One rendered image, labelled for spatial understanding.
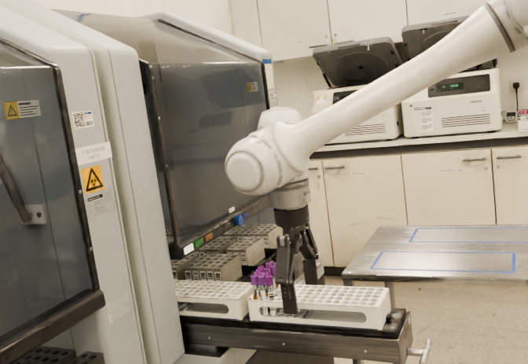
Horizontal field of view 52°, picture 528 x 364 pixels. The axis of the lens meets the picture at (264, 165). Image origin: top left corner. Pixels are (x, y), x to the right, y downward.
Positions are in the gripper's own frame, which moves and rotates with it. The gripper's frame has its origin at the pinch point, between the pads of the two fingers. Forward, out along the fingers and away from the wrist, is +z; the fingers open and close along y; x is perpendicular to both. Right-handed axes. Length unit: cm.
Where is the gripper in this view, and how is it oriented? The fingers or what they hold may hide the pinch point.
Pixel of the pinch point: (302, 295)
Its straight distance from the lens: 123.5
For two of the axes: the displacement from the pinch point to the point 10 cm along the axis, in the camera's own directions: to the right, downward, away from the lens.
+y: 4.1, -1.8, 8.9
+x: -9.0, 0.6, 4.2
